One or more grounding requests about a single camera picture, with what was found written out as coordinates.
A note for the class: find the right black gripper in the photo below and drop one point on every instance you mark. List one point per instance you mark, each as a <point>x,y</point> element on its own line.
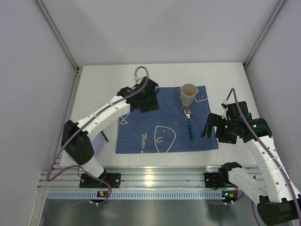
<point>217,126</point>

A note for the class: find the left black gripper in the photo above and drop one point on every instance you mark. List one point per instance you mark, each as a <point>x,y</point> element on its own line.
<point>147,103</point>

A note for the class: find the blue fish placemat cloth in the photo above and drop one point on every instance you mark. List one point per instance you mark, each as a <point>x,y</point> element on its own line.
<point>165,130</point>

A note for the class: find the spoon with teal handle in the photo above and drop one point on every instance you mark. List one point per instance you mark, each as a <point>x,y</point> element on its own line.
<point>187,113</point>

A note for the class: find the beige paper cup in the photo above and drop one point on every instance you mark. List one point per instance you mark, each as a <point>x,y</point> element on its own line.
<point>188,92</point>

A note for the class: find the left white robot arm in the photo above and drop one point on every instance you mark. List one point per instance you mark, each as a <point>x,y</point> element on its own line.
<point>78,136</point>

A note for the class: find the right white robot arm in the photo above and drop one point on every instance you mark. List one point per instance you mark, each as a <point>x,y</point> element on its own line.
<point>279,200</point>

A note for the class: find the purple plate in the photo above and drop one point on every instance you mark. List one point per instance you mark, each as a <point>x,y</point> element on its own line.
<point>97,145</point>

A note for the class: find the fork with teal handle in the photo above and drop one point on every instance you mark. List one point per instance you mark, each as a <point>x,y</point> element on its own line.
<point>104,136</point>

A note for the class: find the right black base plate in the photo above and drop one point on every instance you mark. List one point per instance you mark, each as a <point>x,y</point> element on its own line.
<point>214,181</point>

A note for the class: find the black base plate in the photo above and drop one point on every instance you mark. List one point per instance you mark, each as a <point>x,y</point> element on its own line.
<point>214,181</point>
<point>113,179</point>

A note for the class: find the aluminium mounting rail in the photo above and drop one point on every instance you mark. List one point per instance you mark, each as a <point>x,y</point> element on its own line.
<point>142,177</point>

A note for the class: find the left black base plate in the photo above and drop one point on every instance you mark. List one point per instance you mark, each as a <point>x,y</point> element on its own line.
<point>113,179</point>

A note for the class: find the perforated cable tray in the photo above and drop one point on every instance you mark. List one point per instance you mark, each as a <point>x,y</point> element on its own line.
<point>144,195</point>

